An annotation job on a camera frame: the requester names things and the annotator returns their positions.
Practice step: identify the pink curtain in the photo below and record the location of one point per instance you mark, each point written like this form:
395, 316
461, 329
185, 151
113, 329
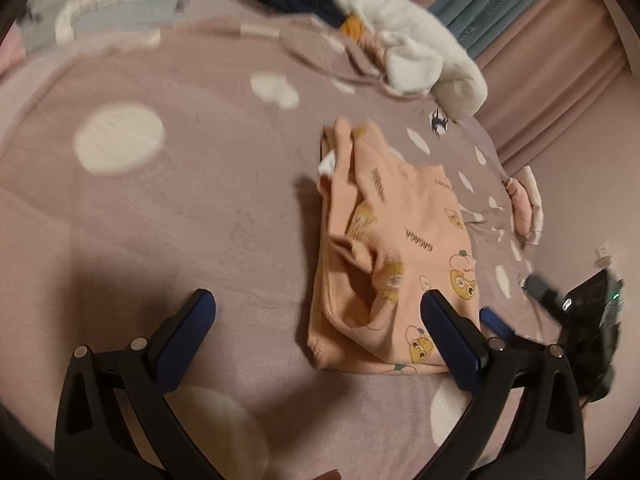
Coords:
550, 85

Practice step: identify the grey knit garment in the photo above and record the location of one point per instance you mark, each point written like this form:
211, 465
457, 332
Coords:
115, 15

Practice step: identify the white fleece garment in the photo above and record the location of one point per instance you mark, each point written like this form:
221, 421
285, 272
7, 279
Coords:
410, 35

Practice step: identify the pink printed small pants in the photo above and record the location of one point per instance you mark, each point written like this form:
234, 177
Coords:
415, 220

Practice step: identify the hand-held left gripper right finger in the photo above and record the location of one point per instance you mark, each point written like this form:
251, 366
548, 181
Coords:
452, 340

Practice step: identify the blue-grey curtain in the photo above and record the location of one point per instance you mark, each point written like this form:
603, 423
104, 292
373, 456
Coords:
480, 5

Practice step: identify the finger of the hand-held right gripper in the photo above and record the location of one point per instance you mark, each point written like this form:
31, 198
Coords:
496, 323

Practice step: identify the small pink white cloth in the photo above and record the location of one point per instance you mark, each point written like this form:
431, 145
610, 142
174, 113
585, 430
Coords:
522, 205

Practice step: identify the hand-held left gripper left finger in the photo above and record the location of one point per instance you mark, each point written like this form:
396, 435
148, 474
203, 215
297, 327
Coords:
185, 340

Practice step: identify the mauve polka dot blanket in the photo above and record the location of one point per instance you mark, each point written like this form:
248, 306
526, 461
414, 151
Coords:
200, 210

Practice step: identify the white wall outlet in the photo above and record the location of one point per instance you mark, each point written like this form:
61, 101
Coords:
606, 254

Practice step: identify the mustard yellow garment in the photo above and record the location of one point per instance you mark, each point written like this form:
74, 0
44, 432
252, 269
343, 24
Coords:
351, 27

